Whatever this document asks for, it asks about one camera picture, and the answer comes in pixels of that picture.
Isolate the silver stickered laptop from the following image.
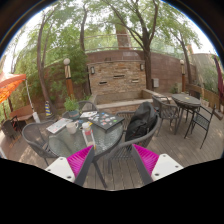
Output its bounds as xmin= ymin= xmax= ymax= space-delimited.
xmin=45 ymin=117 xmax=74 ymax=135

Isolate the green plant in blue pot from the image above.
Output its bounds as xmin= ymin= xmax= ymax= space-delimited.
xmin=63 ymin=95 xmax=81 ymax=121

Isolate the grey chair holding backpack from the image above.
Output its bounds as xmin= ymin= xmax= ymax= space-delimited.
xmin=105 ymin=111 xmax=164 ymax=168

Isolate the orange patio umbrella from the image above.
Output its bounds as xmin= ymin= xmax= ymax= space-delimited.
xmin=0 ymin=71 xmax=28 ymax=105

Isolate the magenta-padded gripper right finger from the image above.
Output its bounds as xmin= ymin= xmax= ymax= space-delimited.
xmin=130 ymin=143 xmax=184 ymax=186

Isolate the white ribbed ceramic mug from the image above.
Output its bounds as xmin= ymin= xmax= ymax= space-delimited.
xmin=65 ymin=120 xmax=80 ymax=135

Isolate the black backpack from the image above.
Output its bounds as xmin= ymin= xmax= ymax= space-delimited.
xmin=124 ymin=101 xmax=160 ymax=143

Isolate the slim wooden lamp post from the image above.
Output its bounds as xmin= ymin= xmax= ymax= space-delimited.
xmin=179 ymin=59 xmax=187 ymax=94

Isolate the black stickered laptop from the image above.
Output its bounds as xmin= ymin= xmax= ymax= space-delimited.
xmin=87 ymin=111 xmax=126 ymax=133

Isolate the white sticker sheet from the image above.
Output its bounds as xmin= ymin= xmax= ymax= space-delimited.
xmin=79 ymin=110 xmax=99 ymax=119

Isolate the grey wicker chair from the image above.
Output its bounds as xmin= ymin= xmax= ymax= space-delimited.
xmin=21 ymin=121 xmax=60 ymax=166

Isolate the blue yellow striped cone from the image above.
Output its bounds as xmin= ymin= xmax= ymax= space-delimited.
xmin=44 ymin=100 xmax=55 ymax=118

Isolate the globe-topped wooden lamp post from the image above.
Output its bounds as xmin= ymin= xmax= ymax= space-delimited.
xmin=62 ymin=58 xmax=75 ymax=99

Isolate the clear white-capped plastic bottle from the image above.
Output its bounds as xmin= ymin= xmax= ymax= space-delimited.
xmin=81 ymin=121 xmax=97 ymax=150

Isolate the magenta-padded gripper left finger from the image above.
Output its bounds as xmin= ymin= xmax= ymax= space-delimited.
xmin=44 ymin=144 xmax=96 ymax=187

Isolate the wooden bench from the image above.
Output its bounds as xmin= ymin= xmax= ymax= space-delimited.
xmin=9 ymin=104 xmax=35 ymax=123

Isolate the round dark patio table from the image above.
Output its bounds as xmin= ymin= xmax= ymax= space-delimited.
xmin=170 ymin=93 xmax=202 ymax=135

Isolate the dark wicker lounge chair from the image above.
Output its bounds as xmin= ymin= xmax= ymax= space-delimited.
xmin=0 ymin=119 xmax=21 ymax=141

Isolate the dark metal patio chair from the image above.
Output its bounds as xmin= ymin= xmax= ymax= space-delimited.
xmin=183 ymin=104 xmax=216 ymax=150
xmin=151 ymin=94 xmax=181 ymax=135

